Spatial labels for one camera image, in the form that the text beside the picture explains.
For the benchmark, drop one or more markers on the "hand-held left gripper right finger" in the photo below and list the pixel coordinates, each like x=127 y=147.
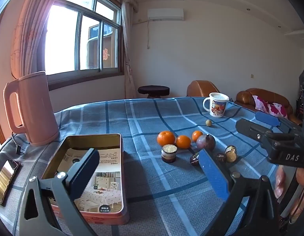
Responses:
x=213 y=174

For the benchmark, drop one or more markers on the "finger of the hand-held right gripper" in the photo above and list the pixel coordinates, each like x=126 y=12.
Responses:
x=250 y=127
x=266 y=118

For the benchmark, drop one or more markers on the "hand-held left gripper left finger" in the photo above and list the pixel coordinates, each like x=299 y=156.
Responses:
x=85 y=174

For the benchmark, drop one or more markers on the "dark purple fruit piece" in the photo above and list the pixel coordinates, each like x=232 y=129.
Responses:
x=194 y=159
x=220 y=157

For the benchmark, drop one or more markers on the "rectangular metal tin box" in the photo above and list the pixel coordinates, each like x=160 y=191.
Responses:
x=80 y=142

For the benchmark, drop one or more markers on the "purple round fruit with stem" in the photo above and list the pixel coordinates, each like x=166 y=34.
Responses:
x=206 y=142

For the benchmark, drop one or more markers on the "small yellow round fruit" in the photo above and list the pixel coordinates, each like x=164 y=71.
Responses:
x=208 y=123

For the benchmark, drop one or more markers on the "small orange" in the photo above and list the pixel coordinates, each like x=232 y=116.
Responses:
x=183 y=142
x=196 y=135

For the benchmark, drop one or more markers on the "cylindrical cake roll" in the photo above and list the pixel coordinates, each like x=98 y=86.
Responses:
x=169 y=154

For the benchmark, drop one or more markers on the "large orange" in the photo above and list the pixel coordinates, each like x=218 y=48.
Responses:
x=166 y=139

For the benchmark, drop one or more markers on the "person's right hand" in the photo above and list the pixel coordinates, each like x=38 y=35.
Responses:
x=279 y=184

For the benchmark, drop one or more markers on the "pink floral cushion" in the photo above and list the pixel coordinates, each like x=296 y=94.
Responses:
x=272 y=108

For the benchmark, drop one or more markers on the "brown leather sofa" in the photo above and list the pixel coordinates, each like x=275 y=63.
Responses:
x=245 y=98

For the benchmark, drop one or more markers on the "white printed mug with lid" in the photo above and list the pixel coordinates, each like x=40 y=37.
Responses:
x=217 y=108

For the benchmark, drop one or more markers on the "brown leather armchair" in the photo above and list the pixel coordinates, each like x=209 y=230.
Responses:
x=202 y=88

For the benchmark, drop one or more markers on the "black smartphone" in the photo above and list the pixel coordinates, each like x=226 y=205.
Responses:
x=5 y=177

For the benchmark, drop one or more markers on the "pink electric kettle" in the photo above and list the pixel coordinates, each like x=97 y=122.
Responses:
x=36 y=108

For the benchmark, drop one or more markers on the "blue plaid tablecloth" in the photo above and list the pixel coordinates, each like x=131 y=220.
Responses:
x=147 y=118

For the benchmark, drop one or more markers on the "dark round stool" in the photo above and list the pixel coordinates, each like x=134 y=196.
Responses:
x=153 y=89

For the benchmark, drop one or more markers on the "red paper window decoration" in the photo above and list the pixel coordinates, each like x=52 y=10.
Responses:
x=105 y=54

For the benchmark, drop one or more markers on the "narrow pink curtain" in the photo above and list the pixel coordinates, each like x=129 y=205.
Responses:
x=127 y=54

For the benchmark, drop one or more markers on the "sliding glass window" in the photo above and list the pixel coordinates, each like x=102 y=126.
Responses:
x=65 y=41

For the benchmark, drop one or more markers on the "wide pink curtain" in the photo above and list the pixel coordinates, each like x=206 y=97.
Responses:
x=26 y=41

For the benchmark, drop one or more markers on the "white wall pipe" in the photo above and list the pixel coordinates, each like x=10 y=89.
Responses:
x=148 y=34

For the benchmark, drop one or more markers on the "white wall air conditioner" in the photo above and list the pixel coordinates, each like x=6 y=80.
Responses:
x=165 y=13

